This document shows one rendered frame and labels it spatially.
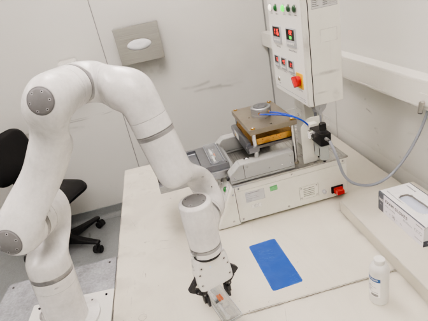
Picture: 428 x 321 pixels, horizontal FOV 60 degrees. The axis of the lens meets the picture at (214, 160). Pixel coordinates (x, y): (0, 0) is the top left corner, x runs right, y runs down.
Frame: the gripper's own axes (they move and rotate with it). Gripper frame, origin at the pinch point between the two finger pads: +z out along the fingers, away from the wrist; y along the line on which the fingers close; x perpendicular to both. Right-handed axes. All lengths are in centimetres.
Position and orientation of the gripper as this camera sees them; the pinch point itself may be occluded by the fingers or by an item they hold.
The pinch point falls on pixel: (217, 293)
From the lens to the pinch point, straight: 111.2
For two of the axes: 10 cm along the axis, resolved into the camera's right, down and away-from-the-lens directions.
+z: 1.8, 8.8, 4.3
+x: -4.5, -3.2, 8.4
